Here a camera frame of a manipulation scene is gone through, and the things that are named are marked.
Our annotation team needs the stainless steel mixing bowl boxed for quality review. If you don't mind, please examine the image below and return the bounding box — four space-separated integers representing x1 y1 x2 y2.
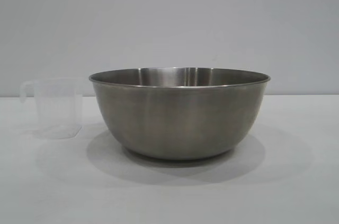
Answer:
88 67 272 162

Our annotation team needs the clear plastic measuring cup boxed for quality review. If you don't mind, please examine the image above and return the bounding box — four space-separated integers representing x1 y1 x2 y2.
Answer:
20 77 83 139

